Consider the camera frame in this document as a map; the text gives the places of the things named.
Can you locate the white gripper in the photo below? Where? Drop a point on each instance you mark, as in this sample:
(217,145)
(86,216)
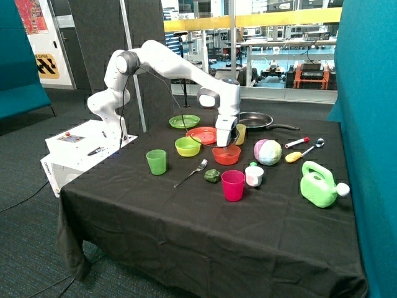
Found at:
(226,131)

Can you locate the orange plastic bowl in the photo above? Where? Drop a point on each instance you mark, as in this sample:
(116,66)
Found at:
(230,158)

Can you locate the green plastic bowl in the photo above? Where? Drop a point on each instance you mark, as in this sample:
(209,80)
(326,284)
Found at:
(186,143)

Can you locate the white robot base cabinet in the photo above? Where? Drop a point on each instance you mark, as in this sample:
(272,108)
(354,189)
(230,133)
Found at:
(76,150)

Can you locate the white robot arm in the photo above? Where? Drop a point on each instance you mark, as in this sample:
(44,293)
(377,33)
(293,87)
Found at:
(221,94)

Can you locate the yellow plastic cup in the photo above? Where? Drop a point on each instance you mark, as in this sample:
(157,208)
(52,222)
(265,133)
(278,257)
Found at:
(242,133)

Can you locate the orange plastic plate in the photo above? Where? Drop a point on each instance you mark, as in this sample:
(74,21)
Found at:
(207,135)

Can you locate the green toy pepper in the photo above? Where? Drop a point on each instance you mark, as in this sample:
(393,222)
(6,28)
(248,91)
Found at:
(212,176)

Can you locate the pink plastic cup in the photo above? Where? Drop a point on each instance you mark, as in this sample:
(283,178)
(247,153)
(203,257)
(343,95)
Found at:
(233,185)

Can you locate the black frying pan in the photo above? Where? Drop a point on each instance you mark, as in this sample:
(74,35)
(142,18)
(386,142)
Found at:
(258,120)

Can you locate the white small pot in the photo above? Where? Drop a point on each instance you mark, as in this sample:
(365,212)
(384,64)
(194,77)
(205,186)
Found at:
(254,174)

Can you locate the yellow plastic bowl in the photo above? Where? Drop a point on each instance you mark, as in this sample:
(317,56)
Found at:
(188,150)

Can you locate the pastel plush ball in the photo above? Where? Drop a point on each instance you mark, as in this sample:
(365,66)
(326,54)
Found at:
(267,152)

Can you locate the green plastic plate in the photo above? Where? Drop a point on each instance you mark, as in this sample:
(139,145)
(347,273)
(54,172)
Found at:
(184,121)

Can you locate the green plastic cup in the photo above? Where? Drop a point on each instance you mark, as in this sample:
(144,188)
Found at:
(157,161)

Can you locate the red white marker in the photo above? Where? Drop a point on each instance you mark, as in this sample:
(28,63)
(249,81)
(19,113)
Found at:
(297,142)

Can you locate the black tablecloth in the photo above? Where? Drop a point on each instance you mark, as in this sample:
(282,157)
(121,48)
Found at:
(179,229)

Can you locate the green toy watering can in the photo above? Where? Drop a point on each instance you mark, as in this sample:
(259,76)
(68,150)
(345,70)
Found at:
(318,186)

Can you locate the black tripod stand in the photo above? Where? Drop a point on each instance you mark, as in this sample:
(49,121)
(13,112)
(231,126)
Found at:
(179,35)

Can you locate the teal partition panel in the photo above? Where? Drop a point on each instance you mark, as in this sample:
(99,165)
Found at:
(365,60)

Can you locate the yellow black sign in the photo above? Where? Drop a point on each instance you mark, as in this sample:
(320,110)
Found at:
(46,65)

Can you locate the teal sofa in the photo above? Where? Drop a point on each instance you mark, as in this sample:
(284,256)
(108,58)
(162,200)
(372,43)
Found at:
(21,89)

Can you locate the yellow handled spoon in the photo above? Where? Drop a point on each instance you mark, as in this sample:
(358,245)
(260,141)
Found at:
(294,156)

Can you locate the red wall poster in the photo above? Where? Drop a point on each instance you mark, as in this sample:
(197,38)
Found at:
(32,17)

